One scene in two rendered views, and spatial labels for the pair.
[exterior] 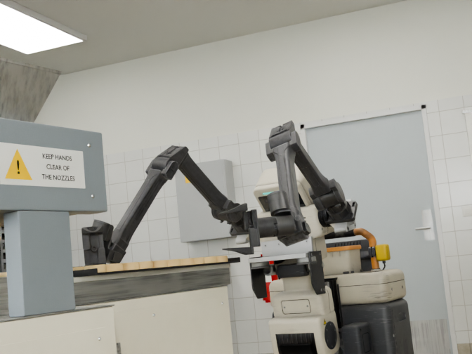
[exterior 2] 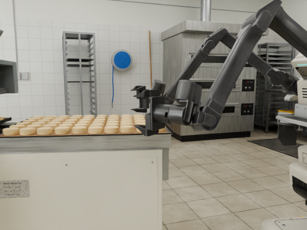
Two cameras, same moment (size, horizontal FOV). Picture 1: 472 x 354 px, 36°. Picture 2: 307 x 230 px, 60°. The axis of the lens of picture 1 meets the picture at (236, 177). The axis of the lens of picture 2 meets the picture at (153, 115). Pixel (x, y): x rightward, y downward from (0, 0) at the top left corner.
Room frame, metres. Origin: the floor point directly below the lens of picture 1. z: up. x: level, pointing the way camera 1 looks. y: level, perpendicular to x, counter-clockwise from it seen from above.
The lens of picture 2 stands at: (1.50, -0.67, 1.09)
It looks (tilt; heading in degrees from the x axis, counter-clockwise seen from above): 8 degrees down; 52
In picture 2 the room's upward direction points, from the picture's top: straight up
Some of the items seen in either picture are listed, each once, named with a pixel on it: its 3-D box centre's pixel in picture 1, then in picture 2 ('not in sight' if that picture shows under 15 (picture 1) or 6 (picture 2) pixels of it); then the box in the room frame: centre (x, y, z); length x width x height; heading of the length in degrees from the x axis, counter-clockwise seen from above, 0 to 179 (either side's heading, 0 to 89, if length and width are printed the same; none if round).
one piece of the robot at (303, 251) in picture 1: (287, 267); (306, 129); (2.78, -0.16, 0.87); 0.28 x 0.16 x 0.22; 58
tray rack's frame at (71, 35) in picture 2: not in sight; (79, 88); (3.32, 3.70, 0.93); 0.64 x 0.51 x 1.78; 72
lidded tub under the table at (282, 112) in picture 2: not in sight; (293, 117); (6.79, 1.68, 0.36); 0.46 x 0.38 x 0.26; 158
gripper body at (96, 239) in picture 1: (93, 248); (146, 98); (2.35, 0.48, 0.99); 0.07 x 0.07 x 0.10; 13
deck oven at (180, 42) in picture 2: not in sight; (209, 83); (5.48, 2.68, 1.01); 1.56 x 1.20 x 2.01; 159
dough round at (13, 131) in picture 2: (95, 269); (10, 131); (1.67, 0.34, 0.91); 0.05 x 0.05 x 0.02
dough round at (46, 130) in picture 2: (128, 267); (44, 131); (1.76, 0.28, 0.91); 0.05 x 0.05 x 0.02
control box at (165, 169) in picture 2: not in sight; (161, 154); (2.21, 0.19, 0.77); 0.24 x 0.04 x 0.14; 58
